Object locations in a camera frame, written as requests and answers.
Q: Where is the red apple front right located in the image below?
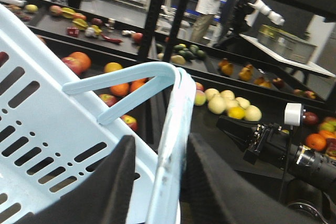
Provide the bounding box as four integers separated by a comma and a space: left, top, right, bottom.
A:
121, 114, 138, 132

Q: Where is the yellow orange fruit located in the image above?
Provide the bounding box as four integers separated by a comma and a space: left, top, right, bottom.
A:
103, 62, 123, 73

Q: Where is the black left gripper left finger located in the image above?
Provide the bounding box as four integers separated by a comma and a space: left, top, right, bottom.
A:
18, 135, 135, 223

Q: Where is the small orange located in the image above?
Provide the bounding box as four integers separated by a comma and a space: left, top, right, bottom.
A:
109, 83, 130, 97
130, 78, 147, 93

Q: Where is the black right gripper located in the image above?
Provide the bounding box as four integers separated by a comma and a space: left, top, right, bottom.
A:
216, 116, 289, 168

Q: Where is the white garlic bulb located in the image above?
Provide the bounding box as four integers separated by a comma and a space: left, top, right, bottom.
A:
85, 27, 97, 38

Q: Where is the light blue plastic basket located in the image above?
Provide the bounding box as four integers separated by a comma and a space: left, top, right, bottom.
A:
1, 7, 196, 223

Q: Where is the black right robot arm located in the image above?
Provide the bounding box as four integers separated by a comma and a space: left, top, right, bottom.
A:
217, 116, 335, 197

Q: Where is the red apple middle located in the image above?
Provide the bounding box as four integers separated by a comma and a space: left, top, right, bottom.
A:
99, 94, 119, 107

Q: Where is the red apple by pears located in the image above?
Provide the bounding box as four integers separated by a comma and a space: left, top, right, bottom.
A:
195, 82, 204, 91

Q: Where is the pink red apple centre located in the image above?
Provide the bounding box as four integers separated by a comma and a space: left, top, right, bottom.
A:
61, 57, 82, 75

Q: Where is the yellow lemon upper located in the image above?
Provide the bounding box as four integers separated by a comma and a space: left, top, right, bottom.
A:
227, 106, 245, 120

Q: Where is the pink peach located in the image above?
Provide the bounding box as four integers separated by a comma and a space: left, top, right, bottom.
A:
194, 90, 207, 106

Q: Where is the orange behind pink apple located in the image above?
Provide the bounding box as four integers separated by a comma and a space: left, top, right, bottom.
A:
68, 51, 91, 72

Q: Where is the black wood produce stand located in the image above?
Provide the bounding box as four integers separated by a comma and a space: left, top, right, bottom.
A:
0, 0, 336, 209

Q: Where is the red bell pepper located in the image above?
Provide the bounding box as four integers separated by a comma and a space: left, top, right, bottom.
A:
67, 27, 79, 37

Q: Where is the small orange right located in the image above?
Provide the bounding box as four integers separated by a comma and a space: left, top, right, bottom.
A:
130, 78, 147, 93

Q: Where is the red chili pepper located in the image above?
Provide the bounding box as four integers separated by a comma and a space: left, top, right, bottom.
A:
101, 34, 123, 45

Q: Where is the small orange left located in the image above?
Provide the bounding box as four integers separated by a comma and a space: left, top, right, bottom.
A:
109, 83, 130, 97

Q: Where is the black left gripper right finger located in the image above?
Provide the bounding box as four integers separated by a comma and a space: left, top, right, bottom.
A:
182, 133, 326, 223

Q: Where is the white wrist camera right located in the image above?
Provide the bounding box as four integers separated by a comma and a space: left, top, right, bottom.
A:
284, 103, 304, 126

